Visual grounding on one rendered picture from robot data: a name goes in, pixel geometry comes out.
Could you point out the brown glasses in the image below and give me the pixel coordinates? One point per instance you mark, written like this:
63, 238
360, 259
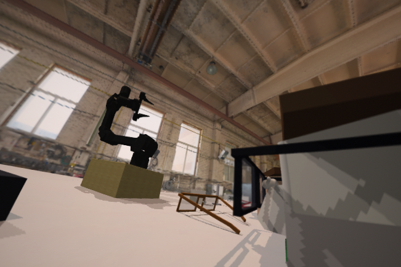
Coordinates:
188, 202

